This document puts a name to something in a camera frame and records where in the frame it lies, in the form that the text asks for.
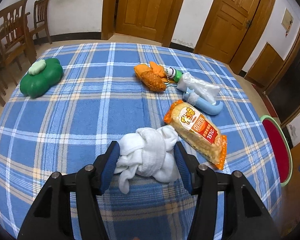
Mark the white cloth towel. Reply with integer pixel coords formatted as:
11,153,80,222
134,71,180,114
114,125,179,194

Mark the red green-rimmed trash bin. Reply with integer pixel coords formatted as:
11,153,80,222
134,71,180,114
260,115,293,187

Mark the orange cracker snack packet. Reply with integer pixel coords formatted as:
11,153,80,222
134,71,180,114
164,100,227,170

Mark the blue plaid blanket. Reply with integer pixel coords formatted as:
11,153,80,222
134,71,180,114
0,43,282,237

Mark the orange corn plush toy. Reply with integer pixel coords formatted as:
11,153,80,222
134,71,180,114
134,61,167,92

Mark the red door mat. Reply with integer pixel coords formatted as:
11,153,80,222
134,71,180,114
252,84,278,118

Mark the green clover plush toy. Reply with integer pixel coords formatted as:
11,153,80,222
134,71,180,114
20,57,63,98

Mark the dark entrance door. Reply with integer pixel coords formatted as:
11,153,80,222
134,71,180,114
266,30,300,127

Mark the low wooden cabinet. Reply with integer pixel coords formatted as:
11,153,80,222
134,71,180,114
244,43,283,90

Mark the near wooden chair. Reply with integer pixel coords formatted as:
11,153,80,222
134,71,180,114
0,0,37,86

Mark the wooden chair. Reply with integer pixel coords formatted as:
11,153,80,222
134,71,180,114
0,0,37,86
30,0,52,44

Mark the left wooden door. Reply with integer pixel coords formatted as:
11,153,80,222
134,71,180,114
101,0,184,47

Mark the wooden door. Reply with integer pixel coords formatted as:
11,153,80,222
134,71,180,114
101,0,184,47
194,0,275,74

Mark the right wooden door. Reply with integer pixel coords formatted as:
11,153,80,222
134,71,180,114
194,0,275,74

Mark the far wooden chair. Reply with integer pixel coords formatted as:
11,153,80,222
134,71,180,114
30,0,52,44

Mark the light blue umbrella handle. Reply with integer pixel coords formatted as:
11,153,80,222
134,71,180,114
183,88,224,115

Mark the green white keychain toy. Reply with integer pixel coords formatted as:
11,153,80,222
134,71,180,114
164,67,183,83

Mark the wall electrical panel box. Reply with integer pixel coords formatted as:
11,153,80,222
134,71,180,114
281,9,294,35

